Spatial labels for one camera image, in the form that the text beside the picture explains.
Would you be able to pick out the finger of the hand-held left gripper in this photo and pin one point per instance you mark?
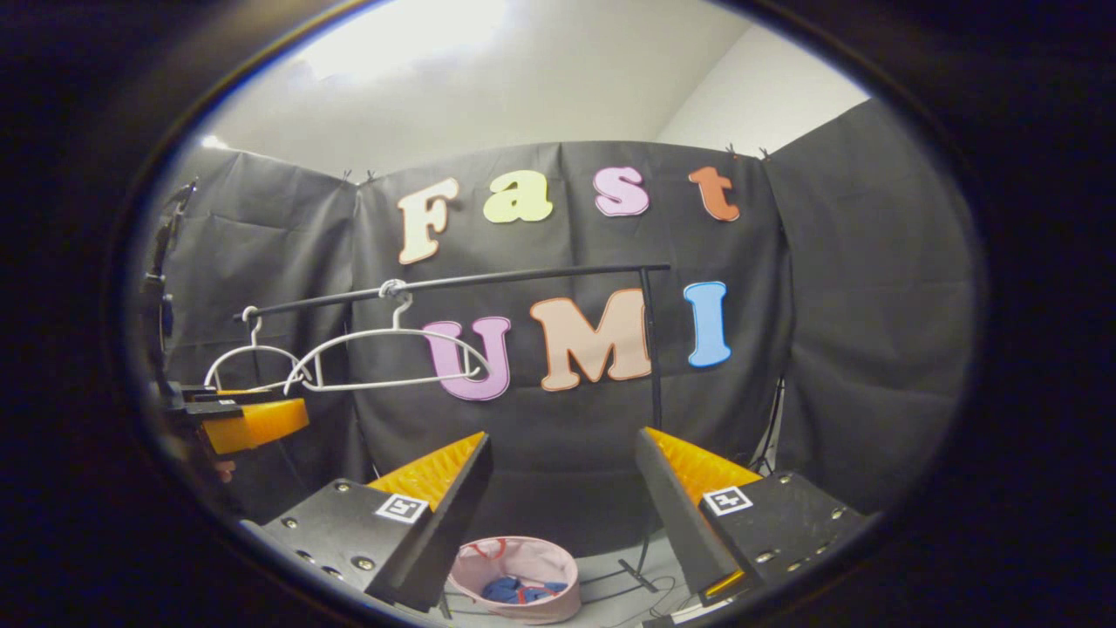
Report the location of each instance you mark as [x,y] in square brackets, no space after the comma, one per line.
[261,426]
[244,388]

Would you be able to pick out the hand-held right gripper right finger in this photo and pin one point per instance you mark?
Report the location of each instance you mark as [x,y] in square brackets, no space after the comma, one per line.
[676,523]

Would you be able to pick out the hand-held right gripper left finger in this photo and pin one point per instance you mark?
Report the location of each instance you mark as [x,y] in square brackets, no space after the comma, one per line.
[453,523]

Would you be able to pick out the blue knitted sweater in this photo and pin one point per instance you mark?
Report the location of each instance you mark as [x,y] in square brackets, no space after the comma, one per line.
[523,590]

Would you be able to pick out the pink laundry hamper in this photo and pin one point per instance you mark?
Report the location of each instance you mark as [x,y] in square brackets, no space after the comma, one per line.
[549,558]

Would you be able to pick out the white plastic clothes hanger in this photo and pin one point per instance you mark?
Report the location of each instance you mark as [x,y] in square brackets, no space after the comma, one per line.
[253,351]
[392,334]

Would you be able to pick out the black clothes rack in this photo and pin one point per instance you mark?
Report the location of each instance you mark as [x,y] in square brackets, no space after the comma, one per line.
[523,275]

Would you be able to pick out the black backdrop cloth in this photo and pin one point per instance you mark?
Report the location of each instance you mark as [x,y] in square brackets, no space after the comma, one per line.
[872,305]

